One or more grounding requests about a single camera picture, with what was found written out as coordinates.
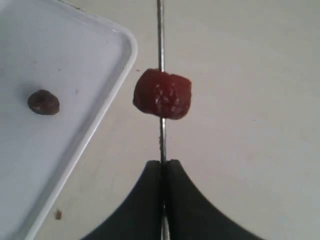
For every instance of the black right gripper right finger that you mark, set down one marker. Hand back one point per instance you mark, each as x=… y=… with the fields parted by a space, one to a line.
x=191 y=216

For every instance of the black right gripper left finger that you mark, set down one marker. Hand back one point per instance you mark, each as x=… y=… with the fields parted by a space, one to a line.
x=139 y=217

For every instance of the thin metal skewer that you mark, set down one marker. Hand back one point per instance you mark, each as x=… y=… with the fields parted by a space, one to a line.
x=165 y=232

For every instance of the red fruit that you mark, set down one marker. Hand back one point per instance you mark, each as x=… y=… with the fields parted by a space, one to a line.
x=163 y=94
x=43 y=102

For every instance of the white plastic tray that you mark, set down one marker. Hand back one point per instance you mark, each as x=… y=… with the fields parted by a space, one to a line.
x=60 y=69

